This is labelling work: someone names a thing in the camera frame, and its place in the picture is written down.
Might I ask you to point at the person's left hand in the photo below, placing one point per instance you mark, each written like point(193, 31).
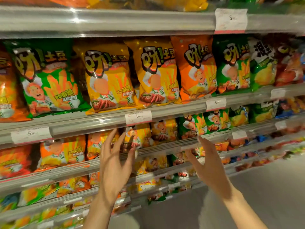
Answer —
point(114, 169)

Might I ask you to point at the white price tag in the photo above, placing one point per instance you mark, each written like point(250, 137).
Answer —
point(31, 134)
point(239, 135)
point(278, 93)
point(216, 104)
point(280, 125)
point(138, 117)
point(231, 20)

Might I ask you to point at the metal store shelving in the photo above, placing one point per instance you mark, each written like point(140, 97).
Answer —
point(119, 21)

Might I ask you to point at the person's right hand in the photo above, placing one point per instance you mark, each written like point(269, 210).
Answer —
point(209, 169)

